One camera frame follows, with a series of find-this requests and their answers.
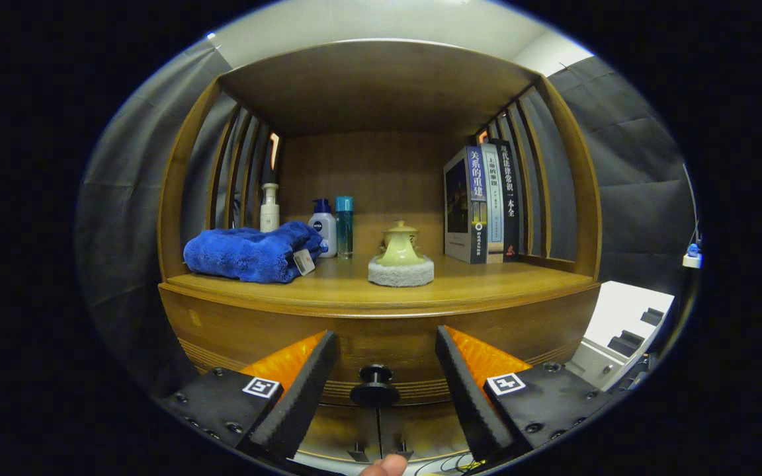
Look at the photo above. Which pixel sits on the small black object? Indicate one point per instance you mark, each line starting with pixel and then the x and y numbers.
pixel 626 344
pixel 652 316

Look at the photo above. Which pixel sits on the wooden drawer with black knob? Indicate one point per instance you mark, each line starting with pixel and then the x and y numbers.
pixel 381 344

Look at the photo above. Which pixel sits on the teal clear bottle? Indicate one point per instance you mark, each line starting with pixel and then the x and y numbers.
pixel 344 228

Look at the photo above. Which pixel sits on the book with pale spine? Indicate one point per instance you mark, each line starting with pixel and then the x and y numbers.
pixel 493 198

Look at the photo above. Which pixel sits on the wooden countertop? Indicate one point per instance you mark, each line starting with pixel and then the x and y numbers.
pixel 473 284

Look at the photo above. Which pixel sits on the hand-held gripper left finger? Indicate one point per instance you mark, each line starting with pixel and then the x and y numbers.
pixel 301 396

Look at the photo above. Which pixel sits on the white table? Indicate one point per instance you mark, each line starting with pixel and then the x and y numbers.
pixel 626 307

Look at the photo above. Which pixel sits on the blue folded towel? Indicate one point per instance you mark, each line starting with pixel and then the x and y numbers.
pixel 249 251

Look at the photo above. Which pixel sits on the beige lidded teacup with saucer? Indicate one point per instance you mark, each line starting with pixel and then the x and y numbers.
pixel 399 228

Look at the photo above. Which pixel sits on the white lotion bottle blue cap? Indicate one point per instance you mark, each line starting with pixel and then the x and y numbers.
pixel 325 231

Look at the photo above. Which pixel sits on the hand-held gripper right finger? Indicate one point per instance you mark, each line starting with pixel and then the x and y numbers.
pixel 467 403

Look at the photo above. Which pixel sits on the wooden cabinet door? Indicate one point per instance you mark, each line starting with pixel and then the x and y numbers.
pixel 421 426
pixel 341 430

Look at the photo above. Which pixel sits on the wooden cabinet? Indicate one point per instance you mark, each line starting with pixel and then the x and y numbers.
pixel 374 86

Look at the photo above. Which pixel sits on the cream pump bottle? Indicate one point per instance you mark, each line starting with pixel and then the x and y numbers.
pixel 269 215

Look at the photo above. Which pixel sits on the book with black spine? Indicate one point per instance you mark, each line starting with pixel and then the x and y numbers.
pixel 510 198

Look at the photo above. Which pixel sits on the small blue object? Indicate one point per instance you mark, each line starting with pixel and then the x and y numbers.
pixel 692 250

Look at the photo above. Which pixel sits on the book with blue spine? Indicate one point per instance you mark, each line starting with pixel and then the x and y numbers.
pixel 460 205

